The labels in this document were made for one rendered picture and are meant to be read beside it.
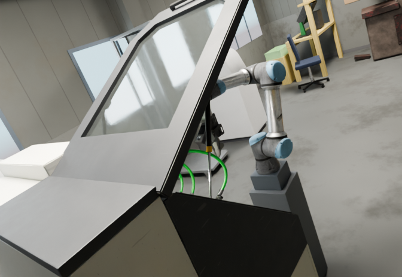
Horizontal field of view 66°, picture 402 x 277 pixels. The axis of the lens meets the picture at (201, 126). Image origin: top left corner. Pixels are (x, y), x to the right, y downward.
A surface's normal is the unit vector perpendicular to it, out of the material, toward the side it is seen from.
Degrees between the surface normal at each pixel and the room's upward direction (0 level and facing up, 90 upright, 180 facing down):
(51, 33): 90
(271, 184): 90
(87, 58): 90
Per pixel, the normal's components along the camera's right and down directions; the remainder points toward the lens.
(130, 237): 0.72, -0.07
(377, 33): -0.43, 0.43
